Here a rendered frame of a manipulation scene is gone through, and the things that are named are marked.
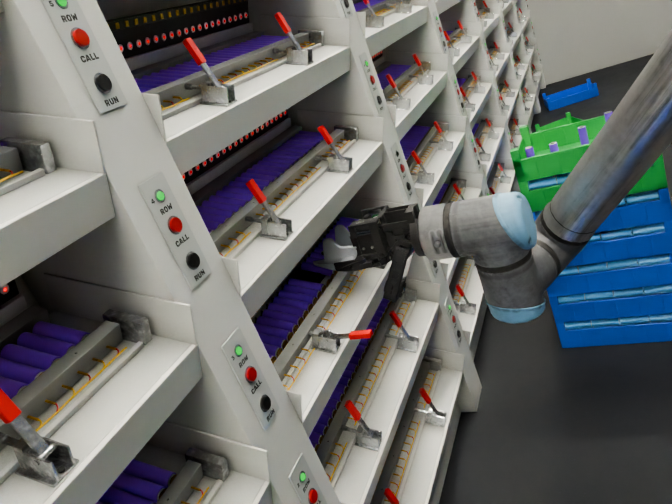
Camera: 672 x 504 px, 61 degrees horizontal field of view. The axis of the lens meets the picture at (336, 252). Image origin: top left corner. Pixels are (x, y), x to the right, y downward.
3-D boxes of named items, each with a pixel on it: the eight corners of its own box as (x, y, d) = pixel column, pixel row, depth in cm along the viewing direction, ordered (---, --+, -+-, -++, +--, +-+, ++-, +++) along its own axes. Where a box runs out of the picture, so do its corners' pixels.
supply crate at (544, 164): (655, 125, 137) (650, 92, 134) (662, 153, 121) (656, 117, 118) (527, 154, 152) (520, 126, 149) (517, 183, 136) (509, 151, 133)
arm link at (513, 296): (564, 294, 97) (549, 232, 92) (529, 336, 91) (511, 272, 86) (516, 286, 104) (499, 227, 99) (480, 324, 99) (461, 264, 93)
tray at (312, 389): (411, 244, 127) (413, 205, 122) (303, 448, 77) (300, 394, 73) (326, 231, 133) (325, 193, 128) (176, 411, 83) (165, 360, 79)
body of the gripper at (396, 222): (358, 209, 102) (422, 197, 97) (373, 252, 105) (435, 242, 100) (343, 228, 96) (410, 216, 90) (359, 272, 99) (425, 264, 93)
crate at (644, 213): (666, 186, 142) (661, 156, 140) (673, 220, 126) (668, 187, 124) (541, 209, 157) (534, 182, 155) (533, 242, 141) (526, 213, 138)
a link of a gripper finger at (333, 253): (305, 239, 103) (352, 228, 100) (316, 268, 105) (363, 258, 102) (299, 247, 100) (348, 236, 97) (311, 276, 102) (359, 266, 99)
